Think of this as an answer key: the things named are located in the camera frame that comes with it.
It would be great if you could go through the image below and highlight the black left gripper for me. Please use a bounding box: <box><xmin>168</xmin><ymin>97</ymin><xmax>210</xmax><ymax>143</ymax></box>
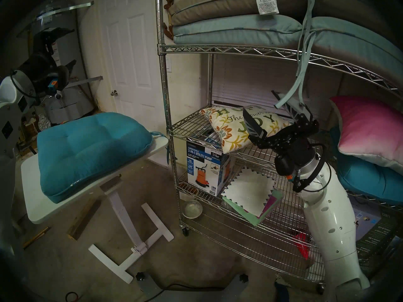
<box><xmin>15</xmin><ymin>28</ymin><xmax>77</xmax><ymax>97</ymax></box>

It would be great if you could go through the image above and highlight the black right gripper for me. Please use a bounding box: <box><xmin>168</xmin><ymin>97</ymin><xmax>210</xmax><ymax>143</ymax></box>
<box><xmin>243</xmin><ymin>91</ymin><xmax>320</xmax><ymax>180</ymax></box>

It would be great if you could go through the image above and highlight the floral HOPE JOY throw cushion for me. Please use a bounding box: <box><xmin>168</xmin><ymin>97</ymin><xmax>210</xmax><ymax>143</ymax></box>
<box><xmin>202</xmin><ymin>105</ymin><xmax>292</xmax><ymax>154</ymax></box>

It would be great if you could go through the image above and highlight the light blue bench cushion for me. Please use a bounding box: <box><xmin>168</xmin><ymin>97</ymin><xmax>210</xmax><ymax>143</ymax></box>
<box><xmin>173</xmin><ymin>14</ymin><xmax>403</xmax><ymax>85</ymax></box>

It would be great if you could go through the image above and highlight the teal tufted seat cushion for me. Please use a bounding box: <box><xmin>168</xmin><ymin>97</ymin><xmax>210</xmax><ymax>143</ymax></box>
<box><xmin>37</xmin><ymin>112</ymin><xmax>169</xmax><ymax>204</ymax></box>

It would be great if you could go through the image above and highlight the teal plain cushion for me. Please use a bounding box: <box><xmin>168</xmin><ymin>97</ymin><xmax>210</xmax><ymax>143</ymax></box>
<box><xmin>331</xmin><ymin>125</ymin><xmax>403</xmax><ymax>206</ymax></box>

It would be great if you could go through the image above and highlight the tan bench cushion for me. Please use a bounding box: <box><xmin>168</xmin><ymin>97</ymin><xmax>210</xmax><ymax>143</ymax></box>
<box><xmin>167</xmin><ymin>0</ymin><xmax>403</xmax><ymax>37</ymax></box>

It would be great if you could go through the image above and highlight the grey water heater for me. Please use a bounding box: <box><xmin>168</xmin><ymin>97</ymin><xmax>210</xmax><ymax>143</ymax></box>
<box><xmin>30</xmin><ymin>3</ymin><xmax>95</xmax><ymax>124</ymax></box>

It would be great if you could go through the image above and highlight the white panel door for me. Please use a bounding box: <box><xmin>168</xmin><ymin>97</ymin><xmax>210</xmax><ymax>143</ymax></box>
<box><xmin>98</xmin><ymin>0</ymin><xmax>164</xmax><ymax>126</ymax></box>

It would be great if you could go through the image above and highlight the white zigzag-edged paper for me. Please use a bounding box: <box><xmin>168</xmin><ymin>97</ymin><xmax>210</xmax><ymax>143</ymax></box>
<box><xmin>221</xmin><ymin>166</ymin><xmax>277</xmax><ymax>217</ymax></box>

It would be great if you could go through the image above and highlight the utility pump cardboard box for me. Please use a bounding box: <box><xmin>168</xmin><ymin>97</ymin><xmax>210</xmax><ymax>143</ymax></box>
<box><xmin>186</xmin><ymin>131</ymin><xmax>240</xmax><ymax>196</ymax></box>

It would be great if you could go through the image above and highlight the magenta paper sheet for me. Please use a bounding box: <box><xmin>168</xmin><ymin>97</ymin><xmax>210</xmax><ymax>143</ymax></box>
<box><xmin>260</xmin><ymin>198</ymin><xmax>277</xmax><ymax>218</ymax></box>

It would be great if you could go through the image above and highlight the pink throw pillow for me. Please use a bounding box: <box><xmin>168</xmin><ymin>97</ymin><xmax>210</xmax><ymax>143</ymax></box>
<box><xmin>329</xmin><ymin>96</ymin><xmax>403</xmax><ymax>176</ymax></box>

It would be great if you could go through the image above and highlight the green paper sheet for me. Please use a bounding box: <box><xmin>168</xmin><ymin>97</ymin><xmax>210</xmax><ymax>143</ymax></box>
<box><xmin>222</xmin><ymin>188</ymin><xmax>284</xmax><ymax>226</ymax></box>

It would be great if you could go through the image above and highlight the white care label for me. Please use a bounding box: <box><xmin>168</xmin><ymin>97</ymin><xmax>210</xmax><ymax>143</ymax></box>
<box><xmin>255</xmin><ymin>0</ymin><xmax>280</xmax><ymax>15</ymax></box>

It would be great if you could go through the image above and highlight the metal pet bowl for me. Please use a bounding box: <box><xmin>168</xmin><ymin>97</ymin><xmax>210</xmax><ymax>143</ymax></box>
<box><xmin>183</xmin><ymin>200</ymin><xmax>203</xmax><ymax>219</ymax></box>

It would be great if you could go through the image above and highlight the red plastic item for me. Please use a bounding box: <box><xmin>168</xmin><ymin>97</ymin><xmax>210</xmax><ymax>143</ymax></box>
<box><xmin>293</xmin><ymin>231</ymin><xmax>312</xmax><ymax>259</ymax></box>

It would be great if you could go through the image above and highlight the LED lamp box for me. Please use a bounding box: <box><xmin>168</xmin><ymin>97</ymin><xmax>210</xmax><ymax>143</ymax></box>
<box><xmin>353</xmin><ymin>204</ymin><xmax>401</xmax><ymax>258</ymax></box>

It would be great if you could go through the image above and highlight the white overbed table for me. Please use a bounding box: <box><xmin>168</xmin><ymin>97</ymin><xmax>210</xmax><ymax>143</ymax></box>
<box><xmin>20</xmin><ymin>133</ymin><xmax>174</xmax><ymax>284</ymax></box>

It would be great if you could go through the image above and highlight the dark blue rag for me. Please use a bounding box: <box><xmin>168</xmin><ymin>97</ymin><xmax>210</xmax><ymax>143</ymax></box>
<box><xmin>274</xmin><ymin>275</ymin><xmax>290</xmax><ymax>302</ymax></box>

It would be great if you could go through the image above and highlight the wooden plank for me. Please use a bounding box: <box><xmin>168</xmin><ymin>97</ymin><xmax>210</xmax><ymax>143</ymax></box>
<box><xmin>68</xmin><ymin>198</ymin><xmax>102</xmax><ymax>241</ymax></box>

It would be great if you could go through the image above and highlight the thin wooden stick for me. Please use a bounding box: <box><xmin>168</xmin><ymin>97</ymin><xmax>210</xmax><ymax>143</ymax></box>
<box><xmin>23</xmin><ymin>226</ymin><xmax>51</xmax><ymax>250</ymax></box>

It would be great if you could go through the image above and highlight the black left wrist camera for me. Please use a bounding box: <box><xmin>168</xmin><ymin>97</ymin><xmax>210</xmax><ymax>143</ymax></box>
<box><xmin>31</xmin><ymin>30</ymin><xmax>52</xmax><ymax>57</ymax></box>

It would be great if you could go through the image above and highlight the metal heater strap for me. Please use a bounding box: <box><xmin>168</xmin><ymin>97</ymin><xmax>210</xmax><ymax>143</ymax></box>
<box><xmin>63</xmin><ymin>76</ymin><xmax>104</xmax><ymax>89</ymax></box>
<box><xmin>35</xmin><ymin>1</ymin><xmax>94</xmax><ymax>22</ymax></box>

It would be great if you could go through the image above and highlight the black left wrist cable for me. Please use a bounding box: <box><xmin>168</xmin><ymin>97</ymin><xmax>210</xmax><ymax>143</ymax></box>
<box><xmin>9</xmin><ymin>71</ymin><xmax>41</xmax><ymax>99</ymax></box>

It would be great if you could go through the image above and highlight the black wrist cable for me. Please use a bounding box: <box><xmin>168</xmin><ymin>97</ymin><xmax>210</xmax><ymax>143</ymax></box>
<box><xmin>293</xmin><ymin>154</ymin><xmax>333</xmax><ymax>193</ymax></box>
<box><xmin>9</xmin><ymin>71</ymin><xmax>41</xmax><ymax>99</ymax></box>

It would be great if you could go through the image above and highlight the light blue tie strap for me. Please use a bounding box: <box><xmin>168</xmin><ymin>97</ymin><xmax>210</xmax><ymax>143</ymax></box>
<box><xmin>275</xmin><ymin>0</ymin><xmax>317</xmax><ymax>109</ymax></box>

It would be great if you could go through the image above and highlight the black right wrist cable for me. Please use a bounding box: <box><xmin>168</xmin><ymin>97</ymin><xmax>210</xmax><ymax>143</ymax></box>
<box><xmin>293</xmin><ymin>154</ymin><xmax>333</xmax><ymax>193</ymax></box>

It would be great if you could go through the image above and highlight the chrome wire shelving rack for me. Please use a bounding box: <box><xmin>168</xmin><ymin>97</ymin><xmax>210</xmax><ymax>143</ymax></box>
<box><xmin>155</xmin><ymin>0</ymin><xmax>403</xmax><ymax>284</ymax></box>

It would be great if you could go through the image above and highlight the wooden anchor wall decoration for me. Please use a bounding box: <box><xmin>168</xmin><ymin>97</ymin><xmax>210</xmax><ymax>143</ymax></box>
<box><xmin>162</xmin><ymin>0</ymin><xmax>174</xmax><ymax>41</ymax></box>

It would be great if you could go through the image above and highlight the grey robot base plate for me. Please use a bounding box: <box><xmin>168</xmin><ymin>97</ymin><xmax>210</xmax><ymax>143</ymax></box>
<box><xmin>137</xmin><ymin>273</ymin><xmax>249</xmax><ymax>302</ymax></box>

